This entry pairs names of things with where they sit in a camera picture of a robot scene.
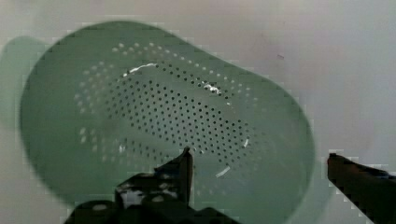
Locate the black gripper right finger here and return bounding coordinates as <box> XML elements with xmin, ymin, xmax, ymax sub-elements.
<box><xmin>327</xmin><ymin>153</ymin><xmax>396</xmax><ymax>224</ymax></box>

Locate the green plastic strainer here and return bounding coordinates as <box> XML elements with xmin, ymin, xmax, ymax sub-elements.
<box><xmin>1</xmin><ymin>21</ymin><xmax>332</xmax><ymax>224</ymax></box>

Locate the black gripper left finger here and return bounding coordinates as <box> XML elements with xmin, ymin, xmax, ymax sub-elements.
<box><xmin>115</xmin><ymin>147</ymin><xmax>193</xmax><ymax>208</ymax></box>

